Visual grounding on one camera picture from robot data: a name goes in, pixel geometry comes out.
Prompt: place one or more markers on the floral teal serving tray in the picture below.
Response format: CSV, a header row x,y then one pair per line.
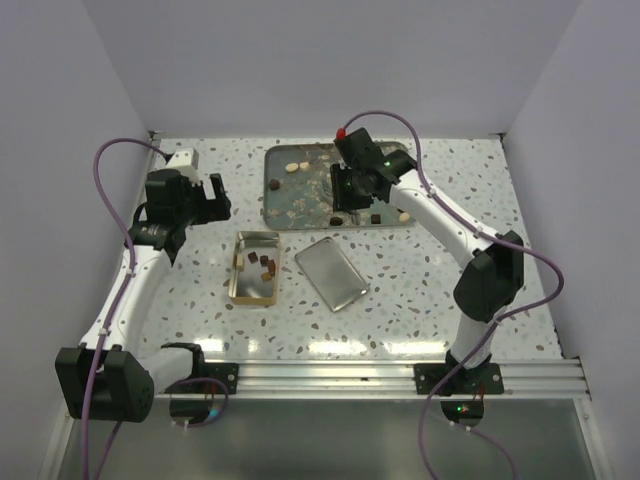
x,y
304,200

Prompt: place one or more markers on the gold metal tin box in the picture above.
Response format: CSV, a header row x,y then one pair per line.
x,y
246,288

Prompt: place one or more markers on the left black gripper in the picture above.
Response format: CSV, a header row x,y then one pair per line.
x,y
212,210

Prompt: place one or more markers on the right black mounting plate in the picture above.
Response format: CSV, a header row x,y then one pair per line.
x,y
485,379

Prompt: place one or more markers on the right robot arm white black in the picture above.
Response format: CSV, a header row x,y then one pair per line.
x,y
492,274

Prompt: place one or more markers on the silver metal tin lid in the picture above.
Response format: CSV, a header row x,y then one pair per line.
x,y
332,274

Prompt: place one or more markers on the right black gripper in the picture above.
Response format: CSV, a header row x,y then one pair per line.
x,y
342,200

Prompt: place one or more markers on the black mounting plate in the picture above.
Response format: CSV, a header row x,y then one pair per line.
x,y
485,379
226,372

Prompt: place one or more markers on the aluminium rail front edge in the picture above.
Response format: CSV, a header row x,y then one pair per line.
x,y
394,380

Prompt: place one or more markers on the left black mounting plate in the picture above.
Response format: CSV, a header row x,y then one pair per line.
x,y
226,372

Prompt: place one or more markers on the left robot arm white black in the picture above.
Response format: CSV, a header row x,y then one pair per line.
x,y
103,378

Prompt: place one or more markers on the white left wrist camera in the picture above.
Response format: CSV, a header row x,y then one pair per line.
x,y
185,161

